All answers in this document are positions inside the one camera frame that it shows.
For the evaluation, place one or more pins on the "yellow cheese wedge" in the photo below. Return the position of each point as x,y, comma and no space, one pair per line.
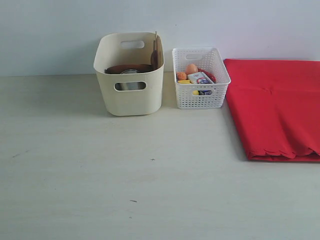
186,81

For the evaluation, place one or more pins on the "white perforated plastic basket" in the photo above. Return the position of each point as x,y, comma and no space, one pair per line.
208,59

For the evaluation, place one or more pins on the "dark wooden spoon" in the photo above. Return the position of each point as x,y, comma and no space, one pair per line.
154,56

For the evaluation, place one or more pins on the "orange fried chicken piece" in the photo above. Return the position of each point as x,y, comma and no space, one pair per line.
180,76

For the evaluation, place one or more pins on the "stainless steel cup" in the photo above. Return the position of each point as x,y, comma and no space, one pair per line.
130,86

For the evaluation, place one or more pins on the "yellow lemon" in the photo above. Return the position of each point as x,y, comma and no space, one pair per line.
195,93

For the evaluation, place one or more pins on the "red toy sausage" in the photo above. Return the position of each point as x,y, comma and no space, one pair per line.
208,74

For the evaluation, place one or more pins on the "red scalloped table cloth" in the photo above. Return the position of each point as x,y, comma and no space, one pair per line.
275,106

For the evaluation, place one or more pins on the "cream plastic bin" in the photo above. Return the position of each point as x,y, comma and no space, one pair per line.
124,49

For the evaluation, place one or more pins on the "brown egg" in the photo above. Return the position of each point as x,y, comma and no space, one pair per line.
191,69

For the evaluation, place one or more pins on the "blue white milk carton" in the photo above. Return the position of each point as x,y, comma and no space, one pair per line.
200,78

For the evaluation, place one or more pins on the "long wooden chopstick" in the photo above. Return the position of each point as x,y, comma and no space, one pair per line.
158,48

